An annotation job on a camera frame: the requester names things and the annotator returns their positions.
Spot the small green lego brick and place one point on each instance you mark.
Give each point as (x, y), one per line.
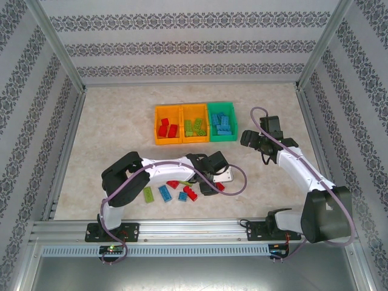
(200, 132)
(189, 133)

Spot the red stepped lego brick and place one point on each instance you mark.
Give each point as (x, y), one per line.
(163, 130)

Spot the small red lego brick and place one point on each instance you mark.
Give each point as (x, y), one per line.
(173, 183)
(164, 122)

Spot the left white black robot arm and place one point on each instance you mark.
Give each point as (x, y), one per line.
(169, 171)

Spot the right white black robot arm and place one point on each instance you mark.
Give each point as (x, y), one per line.
(295, 172)

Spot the orange plastic bin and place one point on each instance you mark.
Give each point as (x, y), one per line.
(195, 140)
(166, 141)

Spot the green plastic bin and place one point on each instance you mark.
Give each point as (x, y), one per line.
(222, 138)

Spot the grey metal panel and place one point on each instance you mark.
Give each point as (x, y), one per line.
(194, 274)

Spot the small circuit board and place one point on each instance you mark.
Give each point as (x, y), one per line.
(112, 249)
(279, 249)

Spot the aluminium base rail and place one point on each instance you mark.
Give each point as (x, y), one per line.
(188, 230)

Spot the aluminium side rail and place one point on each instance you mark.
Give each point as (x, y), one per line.
(69, 136)
(309, 121)

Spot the aluminium cross rail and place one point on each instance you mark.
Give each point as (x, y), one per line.
(191, 83)

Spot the aluminium frame post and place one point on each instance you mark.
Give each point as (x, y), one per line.
(322, 45)
(57, 45)

